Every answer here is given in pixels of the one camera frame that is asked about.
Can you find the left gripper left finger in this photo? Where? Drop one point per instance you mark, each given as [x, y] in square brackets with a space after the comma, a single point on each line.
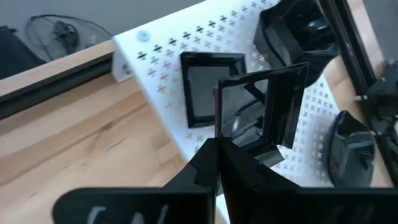
[186, 193]

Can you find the white perforated shelf rack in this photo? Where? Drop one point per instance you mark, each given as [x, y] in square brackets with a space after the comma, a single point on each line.
[168, 77]

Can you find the black floor object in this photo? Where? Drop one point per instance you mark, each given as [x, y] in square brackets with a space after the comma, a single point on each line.
[18, 53]

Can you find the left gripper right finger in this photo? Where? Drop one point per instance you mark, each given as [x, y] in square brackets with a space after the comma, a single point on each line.
[248, 186]

